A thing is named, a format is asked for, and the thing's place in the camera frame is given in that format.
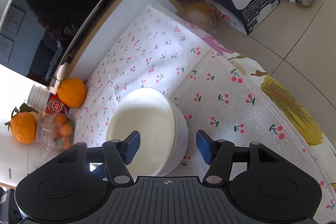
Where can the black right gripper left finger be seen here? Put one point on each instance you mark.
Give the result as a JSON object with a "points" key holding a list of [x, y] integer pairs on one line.
{"points": [[117, 155]]}

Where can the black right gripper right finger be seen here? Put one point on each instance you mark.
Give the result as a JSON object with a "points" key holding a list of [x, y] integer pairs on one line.
{"points": [[218, 155]]}

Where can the white speckled round bowl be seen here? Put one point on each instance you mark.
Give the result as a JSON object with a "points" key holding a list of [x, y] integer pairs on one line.
{"points": [[162, 127]]}

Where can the cherry print tablecloth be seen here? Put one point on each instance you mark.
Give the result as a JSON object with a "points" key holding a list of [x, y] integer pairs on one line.
{"points": [[159, 50]]}

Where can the glass jar with small oranges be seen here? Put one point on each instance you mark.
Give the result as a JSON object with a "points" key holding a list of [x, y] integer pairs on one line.
{"points": [[55, 131]]}

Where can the large orange on table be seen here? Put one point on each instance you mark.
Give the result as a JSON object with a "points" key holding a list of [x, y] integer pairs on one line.
{"points": [[72, 92]]}

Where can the stack of white paper cups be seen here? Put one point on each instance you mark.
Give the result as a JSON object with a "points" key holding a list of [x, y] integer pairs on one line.
{"points": [[38, 98]]}

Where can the large orange on jar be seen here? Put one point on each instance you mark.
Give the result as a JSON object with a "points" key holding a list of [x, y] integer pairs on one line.
{"points": [[23, 124]]}

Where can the white Changhong appliance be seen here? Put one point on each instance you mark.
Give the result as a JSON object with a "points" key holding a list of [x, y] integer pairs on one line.
{"points": [[18, 160]]}

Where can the floral yellow leaf cloth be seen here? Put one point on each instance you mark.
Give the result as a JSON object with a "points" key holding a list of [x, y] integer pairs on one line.
{"points": [[282, 98]]}

